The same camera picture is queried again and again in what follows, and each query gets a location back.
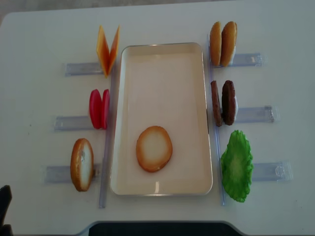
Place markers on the upright bun slice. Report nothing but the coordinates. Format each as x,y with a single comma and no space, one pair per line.
215,43
229,37

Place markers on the clear bread holder bar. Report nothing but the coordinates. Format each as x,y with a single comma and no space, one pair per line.
61,174

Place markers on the clear patty holder bar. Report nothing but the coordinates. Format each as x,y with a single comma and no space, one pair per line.
257,114

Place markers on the upright bread slice left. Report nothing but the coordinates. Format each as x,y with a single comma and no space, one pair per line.
82,165

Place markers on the clear bun holder bar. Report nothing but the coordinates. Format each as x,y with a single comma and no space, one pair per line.
251,59

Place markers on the clear lettuce holder bar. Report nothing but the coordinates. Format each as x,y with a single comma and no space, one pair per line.
276,171

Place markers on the orange cheese slice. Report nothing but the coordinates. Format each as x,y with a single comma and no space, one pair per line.
114,50
102,51

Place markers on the red tomato slice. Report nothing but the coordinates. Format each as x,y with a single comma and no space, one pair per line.
95,103
105,108

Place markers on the left upright bun slice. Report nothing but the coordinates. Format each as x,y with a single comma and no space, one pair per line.
215,43

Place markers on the clear tomato holder bar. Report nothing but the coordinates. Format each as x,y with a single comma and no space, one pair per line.
74,123

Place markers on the right orange cheese slice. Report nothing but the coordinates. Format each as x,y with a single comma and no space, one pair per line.
114,50

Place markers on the right upright bun slice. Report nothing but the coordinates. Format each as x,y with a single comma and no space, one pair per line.
229,37

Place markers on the clear cheese holder bar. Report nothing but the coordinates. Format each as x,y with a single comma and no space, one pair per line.
78,69

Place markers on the left red tomato slice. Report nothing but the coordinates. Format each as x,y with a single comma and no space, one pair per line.
95,103

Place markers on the green lettuce leaf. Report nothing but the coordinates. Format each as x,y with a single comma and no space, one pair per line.
237,167

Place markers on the left orange cheese slice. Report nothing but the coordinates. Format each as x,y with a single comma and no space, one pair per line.
102,51

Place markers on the right dark meat patty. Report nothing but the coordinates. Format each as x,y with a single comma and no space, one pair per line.
229,103

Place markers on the white rectangular tray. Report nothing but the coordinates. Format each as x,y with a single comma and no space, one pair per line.
162,85

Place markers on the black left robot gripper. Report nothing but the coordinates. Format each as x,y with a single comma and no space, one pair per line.
5,199

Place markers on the right red tomato slice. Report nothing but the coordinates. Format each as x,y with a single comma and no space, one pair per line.
105,108

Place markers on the bread slice on tray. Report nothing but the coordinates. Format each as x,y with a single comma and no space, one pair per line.
153,149

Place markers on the left brown meat patty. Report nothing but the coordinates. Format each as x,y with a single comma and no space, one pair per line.
216,104

